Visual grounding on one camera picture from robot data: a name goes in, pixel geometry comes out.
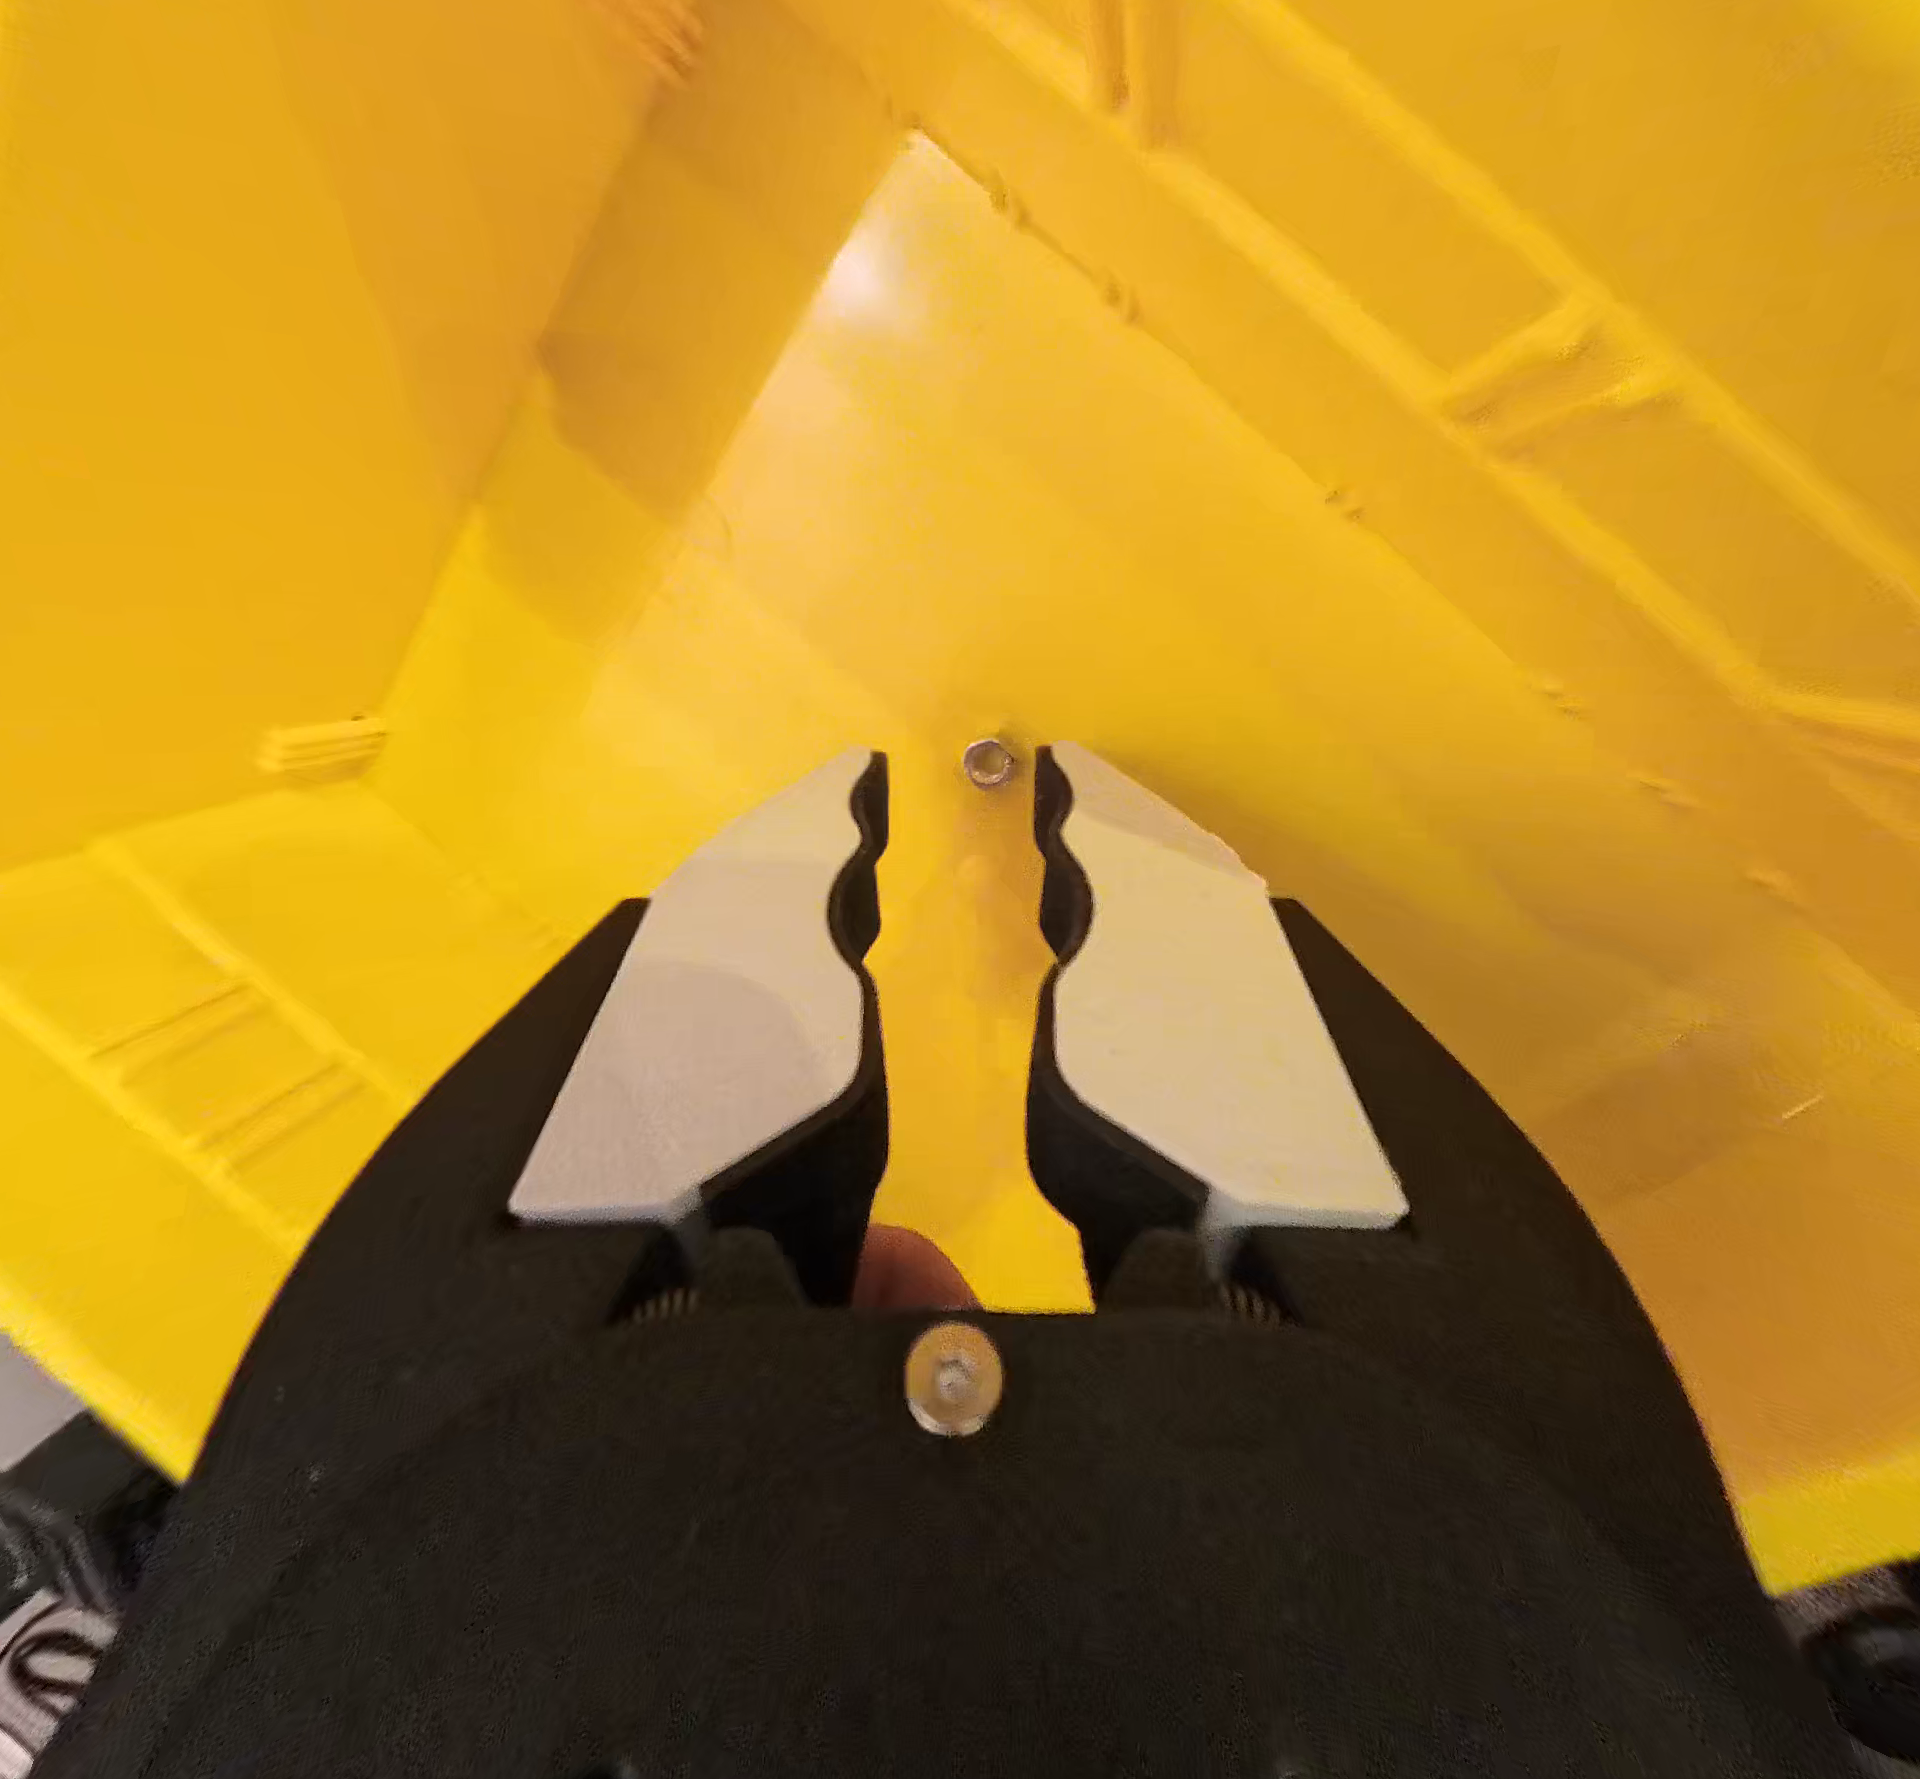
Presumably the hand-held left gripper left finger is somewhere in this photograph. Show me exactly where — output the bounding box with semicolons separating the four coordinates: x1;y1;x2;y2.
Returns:
509;746;889;1258

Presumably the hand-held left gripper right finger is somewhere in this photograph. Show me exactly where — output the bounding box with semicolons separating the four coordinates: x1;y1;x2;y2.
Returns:
1032;741;1412;1274

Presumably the yellow plastic bin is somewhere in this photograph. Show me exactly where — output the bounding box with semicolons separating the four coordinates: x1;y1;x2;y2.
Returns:
0;0;1920;1599

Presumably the person's left hand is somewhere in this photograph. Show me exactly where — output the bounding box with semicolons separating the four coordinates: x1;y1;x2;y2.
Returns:
852;1224;982;1314

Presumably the black white patterned mat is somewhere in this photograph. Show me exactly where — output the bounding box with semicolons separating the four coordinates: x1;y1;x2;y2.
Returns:
0;1418;169;1779

